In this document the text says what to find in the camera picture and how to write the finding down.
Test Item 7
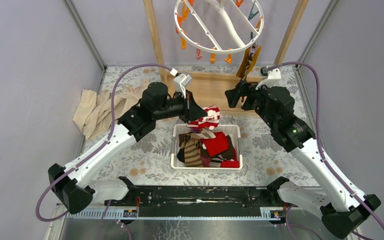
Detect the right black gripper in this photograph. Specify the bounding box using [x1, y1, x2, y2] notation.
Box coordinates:
[224, 80, 278, 128]

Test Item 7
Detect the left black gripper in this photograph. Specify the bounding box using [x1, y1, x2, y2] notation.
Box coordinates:
[152, 89, 208, 124]

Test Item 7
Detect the red white striped sock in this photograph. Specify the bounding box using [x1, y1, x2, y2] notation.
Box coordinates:
[186, 105, 221, 130]

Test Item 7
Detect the brown tan striped sock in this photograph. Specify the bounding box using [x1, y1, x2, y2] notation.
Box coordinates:
[183, 129, 216, 168]

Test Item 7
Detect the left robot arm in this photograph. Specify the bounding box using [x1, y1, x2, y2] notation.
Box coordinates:
[48, 82, 208, 214]

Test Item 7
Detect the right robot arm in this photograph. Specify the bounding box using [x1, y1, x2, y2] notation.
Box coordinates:
[224, 80, 381, 239]

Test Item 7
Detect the white round clip hanger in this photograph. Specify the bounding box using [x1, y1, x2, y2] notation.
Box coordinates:
[172, 0, 266, 59]

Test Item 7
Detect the wooden hanging rack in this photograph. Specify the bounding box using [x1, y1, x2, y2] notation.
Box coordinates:
[143, 0, 308, 117]

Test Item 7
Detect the white plastic basket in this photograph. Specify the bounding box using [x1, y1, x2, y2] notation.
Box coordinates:
[170, 124, 243, 173]

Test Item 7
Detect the mustard yellow sock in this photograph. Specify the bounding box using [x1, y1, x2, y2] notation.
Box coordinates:
[235, 44, 262, 79]

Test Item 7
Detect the brown yellow argyle sock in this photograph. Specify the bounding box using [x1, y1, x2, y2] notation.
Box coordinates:
[241, 47, 257, 81]

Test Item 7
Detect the floral table mat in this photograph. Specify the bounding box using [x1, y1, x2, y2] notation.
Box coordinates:
[79, 65, 327, 187]

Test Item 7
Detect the beige crumpled cloth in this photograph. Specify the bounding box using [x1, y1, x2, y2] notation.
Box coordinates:
[72, 79, 150, 141]

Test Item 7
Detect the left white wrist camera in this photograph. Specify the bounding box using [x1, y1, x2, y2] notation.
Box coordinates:
[169, 68, 193, 99]

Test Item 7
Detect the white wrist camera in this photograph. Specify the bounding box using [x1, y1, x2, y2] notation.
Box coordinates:
[169, 68, 193, 99]
[255, 67, 282, 90]

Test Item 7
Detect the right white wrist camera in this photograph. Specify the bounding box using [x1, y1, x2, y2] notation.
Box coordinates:
[255, 67, 282, 90]

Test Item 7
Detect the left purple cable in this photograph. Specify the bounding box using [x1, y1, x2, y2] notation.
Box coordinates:
[34, 63, 178, 240]

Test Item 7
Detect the purple cable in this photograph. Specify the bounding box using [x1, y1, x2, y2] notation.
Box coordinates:
[34, 63, 178, 240]
[260, 61, 384, 240]

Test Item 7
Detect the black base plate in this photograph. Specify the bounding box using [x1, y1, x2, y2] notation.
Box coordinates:
[105, 185, 286, 218]

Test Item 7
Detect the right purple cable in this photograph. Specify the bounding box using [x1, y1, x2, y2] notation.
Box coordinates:
[260, 61, 384, 240]

